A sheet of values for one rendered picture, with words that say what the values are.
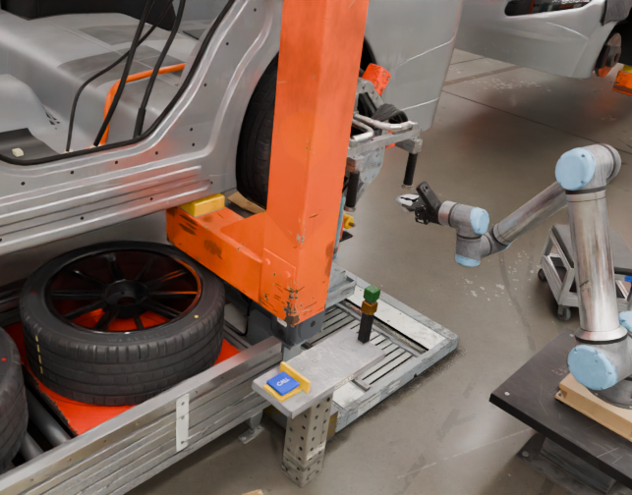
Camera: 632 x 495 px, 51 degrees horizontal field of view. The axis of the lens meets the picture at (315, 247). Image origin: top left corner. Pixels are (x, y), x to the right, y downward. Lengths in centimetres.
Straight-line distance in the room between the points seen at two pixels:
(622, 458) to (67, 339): 173
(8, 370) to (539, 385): 171
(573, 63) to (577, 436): 307
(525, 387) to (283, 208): 108
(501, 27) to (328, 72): 310
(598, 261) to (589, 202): 18
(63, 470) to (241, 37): 140
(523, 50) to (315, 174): 311
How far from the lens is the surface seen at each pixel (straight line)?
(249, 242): 216
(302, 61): 179
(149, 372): 211
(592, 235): 212
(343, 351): 215
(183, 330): 210
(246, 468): 237
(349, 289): 303
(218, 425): 226
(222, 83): 226
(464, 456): 257
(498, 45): 483
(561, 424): 237
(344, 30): 178
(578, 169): 208
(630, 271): 340
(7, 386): 197
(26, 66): 309
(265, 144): 237
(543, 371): 256
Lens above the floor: 178
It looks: 30 degrees down
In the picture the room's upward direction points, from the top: 7 degrees clockwise
